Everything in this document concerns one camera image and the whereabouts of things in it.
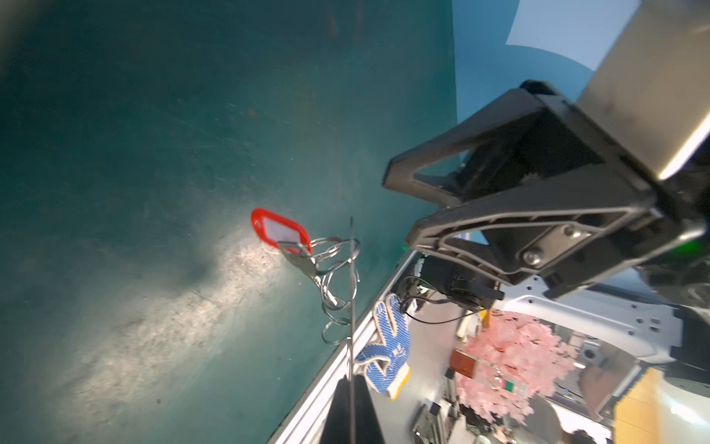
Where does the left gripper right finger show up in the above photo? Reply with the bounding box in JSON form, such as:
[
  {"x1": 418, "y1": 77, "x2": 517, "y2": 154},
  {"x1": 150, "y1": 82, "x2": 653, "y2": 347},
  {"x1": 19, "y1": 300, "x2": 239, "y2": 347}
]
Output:
[{"x1": 353, "y1": 376, "x2": 385, "y2": 444}]

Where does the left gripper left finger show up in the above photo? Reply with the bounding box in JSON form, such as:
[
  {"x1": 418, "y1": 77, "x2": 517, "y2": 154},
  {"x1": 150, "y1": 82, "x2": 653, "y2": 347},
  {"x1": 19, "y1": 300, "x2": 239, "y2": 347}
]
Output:
[{"x1": 319, "y1": 377, "x2": 351, "y2": 444}]

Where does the blue dotted glove left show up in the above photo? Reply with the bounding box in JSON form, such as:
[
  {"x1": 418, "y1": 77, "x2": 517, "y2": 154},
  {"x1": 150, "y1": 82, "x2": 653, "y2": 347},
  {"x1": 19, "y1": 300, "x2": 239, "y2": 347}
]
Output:
[{"x1": 355, "y1": 293, "x2": 412, "y2": 401}]

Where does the pink artificial flower tree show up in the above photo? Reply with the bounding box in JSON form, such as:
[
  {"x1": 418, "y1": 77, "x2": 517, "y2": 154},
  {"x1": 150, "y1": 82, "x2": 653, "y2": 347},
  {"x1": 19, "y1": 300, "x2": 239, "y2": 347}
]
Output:
[{"x1": 449, "y1": 310, "x2": 578, "y2": 423}]

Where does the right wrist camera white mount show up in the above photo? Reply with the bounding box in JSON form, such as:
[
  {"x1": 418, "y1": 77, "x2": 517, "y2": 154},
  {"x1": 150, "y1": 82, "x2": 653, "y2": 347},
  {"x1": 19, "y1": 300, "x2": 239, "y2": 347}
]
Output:
[{"x1": 576, "y1": 1, "x2": 709, "y2": 181}]

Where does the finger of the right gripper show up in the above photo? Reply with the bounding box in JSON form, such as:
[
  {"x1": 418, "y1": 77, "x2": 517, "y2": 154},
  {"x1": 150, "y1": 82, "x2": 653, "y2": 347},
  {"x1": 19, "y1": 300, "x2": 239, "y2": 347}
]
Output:
[
  {"x1": 406, "y1": 163, "x2": 658, "y2": 279},
  {"x1": 383, "y1": 89, "x2": 544, "y2": 207}
]

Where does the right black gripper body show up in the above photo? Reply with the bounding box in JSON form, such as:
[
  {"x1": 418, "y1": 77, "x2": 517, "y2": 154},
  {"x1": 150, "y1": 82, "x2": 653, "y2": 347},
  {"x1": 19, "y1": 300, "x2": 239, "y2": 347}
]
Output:
[{"x1": 462, "y1": 81, "x2": 707, "y2": 300}]

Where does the red-capped silver key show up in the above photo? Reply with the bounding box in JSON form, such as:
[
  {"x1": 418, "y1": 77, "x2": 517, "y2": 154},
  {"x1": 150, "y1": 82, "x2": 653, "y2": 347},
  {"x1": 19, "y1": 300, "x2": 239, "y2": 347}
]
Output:
[{"x1": 251, "y1": 207, "x2": 345, "y2": 309}]

